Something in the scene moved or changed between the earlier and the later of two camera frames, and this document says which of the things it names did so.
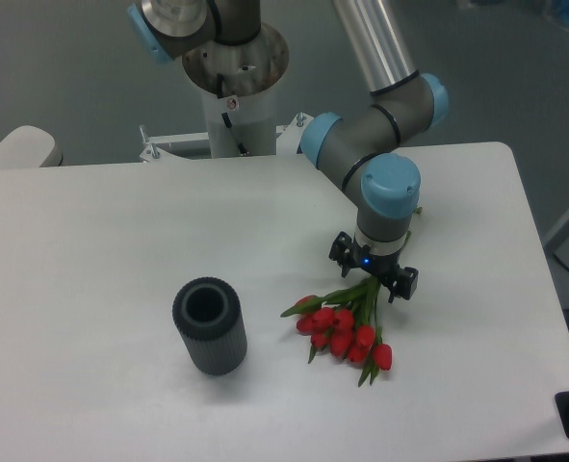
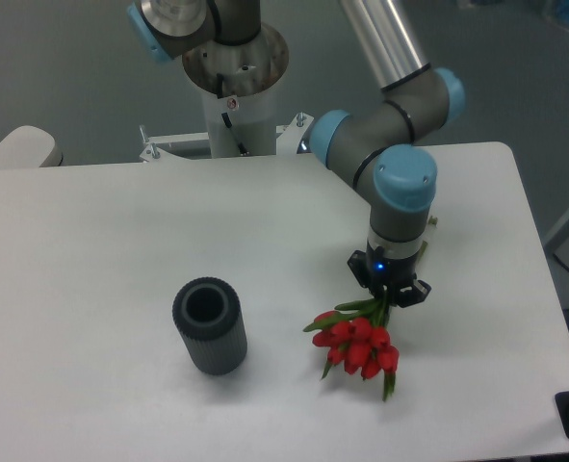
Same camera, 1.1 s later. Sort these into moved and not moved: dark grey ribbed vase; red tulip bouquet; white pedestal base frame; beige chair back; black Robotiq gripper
Moved: black Robotiq gripper; red tulip bouquet
Not moved: dark grey ribbed vase; beige chair back; white pedestal base frame
